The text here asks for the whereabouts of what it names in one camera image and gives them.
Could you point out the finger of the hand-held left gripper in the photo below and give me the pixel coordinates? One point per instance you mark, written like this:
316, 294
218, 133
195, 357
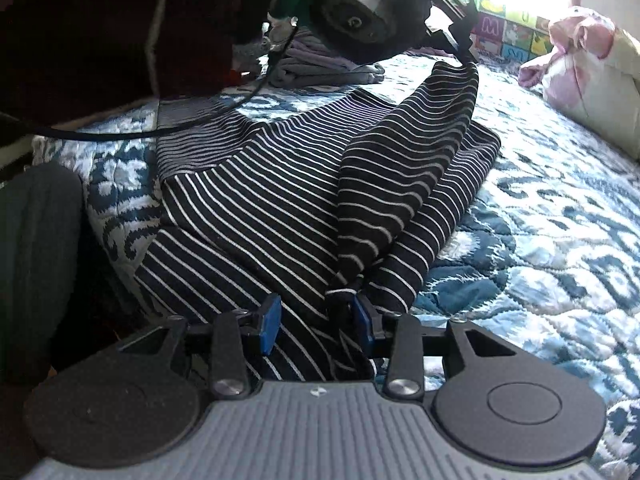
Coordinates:
457, 20

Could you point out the black white striped garment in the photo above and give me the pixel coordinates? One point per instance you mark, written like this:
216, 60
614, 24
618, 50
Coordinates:
260, 195

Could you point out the blue white patterned bedspread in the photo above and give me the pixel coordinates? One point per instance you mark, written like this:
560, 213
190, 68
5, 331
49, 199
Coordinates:
540, 220

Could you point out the stack of folded grey clothes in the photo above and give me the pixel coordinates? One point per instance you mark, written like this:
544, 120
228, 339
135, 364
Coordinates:
320, 67

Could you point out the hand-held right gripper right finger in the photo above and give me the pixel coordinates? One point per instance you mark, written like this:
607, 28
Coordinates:
362, 325

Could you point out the person's dark red top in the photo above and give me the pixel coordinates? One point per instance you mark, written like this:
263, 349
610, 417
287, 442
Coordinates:
90, 25

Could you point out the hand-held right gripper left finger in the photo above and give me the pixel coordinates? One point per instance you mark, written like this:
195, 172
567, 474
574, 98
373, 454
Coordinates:
269, 325

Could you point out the white pink floral pillow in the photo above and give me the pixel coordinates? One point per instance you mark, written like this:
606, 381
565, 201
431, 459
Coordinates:
590, 75

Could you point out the colourful picture play mat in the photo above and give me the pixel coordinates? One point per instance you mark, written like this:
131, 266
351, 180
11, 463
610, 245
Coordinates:
505, 30

